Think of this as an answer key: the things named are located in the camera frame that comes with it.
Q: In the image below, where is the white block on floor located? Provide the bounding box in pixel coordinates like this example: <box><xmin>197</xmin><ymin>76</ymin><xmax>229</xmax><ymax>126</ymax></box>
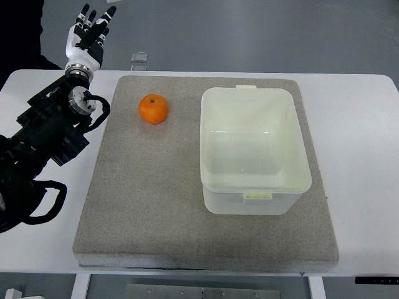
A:
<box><xmin>4</xmin><ymin>288</ymin><xmax>22</xmax><ymax>299</ymax></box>

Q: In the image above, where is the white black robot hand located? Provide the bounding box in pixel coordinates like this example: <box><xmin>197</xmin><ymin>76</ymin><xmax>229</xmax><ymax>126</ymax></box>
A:
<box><xmin>65</xmin><ymin>4</ymin><xmax>117</xmax><ymax>73</ymax></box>

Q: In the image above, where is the clear floor marker plate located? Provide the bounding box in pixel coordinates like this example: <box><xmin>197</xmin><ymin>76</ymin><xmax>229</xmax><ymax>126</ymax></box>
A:
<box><xmin>130</xmin><ymin>52</ymin><xmax>148</xmax><ymax>71</ymax></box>

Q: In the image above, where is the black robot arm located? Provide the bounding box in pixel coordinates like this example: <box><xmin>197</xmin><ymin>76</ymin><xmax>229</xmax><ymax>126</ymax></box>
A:
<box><xmin>1</xmin><ymin>63</ymin><xmax>110</xmax><ymax>232</ymax></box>

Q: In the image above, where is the grey metal plate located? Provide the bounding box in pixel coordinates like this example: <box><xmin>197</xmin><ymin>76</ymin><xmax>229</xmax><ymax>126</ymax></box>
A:
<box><xmin>124</xmin><ymin>284</ymin><xmax>281</xmax><ymax>299</ymax></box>

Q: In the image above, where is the white plastic box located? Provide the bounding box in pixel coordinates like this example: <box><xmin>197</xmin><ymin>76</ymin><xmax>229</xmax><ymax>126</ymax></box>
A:
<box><xmin>200</xmin><ymin>85</ymin><xmax>312</xmax><ymax>215</ymax></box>

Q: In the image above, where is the black table control panel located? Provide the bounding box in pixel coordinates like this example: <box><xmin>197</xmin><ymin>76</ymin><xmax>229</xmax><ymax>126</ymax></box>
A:
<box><xmin>355</xmin><ymin>276</ymin><xmax>399</xmax><ymax>285</ymax></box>

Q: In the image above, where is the white table frame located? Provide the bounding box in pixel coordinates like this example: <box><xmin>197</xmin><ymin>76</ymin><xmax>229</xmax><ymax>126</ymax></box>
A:
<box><xmin>71</xmin><ymin>273</ymin><xmax>327</xmax><ymax>299</ymax></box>

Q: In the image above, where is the orange fruit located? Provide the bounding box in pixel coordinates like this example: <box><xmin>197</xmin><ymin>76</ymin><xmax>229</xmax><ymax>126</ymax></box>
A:
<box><xmin>138</xmin><ymin>94</ymin><xmax>169</xmax><ymax>125</ymax></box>

